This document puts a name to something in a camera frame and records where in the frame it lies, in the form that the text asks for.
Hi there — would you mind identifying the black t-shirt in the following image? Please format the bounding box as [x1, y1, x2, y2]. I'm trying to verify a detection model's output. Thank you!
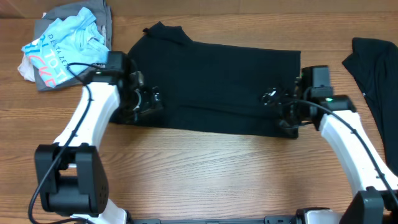
[128, 23, 300, 138]

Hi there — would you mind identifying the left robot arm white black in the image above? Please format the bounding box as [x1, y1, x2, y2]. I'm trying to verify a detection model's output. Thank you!
[27, 70, 162, 223]

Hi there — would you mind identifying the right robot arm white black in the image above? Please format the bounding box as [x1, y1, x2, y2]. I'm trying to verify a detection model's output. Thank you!
[261, 87, 397, 223]

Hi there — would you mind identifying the light blue printed t-shirt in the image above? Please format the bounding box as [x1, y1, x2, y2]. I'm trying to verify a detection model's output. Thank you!
[22, 7, 109, 88]

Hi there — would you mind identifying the grey folded garment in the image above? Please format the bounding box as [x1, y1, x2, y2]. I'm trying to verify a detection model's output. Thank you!
[33, 0, 113, 91]

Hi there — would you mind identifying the white folded garment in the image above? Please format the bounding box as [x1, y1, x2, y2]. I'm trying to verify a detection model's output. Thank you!
[17, 12, 49, 82]

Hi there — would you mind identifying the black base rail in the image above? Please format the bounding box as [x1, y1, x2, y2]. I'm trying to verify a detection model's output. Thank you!
[124, 214, 352, 224]

